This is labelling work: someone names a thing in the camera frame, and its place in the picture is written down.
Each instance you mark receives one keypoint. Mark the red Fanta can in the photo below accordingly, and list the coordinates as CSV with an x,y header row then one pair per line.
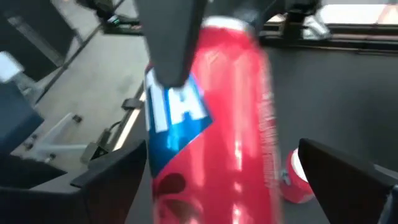
x,y
293,183

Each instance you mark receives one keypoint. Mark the wooden shelf board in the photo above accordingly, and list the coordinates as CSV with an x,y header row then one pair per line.
x,y
351,14

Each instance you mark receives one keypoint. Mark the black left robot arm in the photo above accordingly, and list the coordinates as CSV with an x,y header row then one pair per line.
x,y
300,18

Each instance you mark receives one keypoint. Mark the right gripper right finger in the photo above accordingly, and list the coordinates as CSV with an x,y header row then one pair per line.
x,y
348,189

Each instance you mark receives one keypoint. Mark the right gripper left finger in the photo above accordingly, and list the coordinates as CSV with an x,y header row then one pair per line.
x,y
102,189

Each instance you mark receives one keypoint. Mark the small white box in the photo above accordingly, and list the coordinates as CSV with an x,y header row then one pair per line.
x,y
9,67

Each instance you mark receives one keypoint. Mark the wooden front edge strip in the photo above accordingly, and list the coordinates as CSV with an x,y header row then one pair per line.
x,y
130,124

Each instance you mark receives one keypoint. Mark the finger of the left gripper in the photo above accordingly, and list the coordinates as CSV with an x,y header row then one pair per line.
x,y
258,14
171,43

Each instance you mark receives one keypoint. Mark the red soda can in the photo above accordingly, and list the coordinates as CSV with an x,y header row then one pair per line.
x,y
224,124

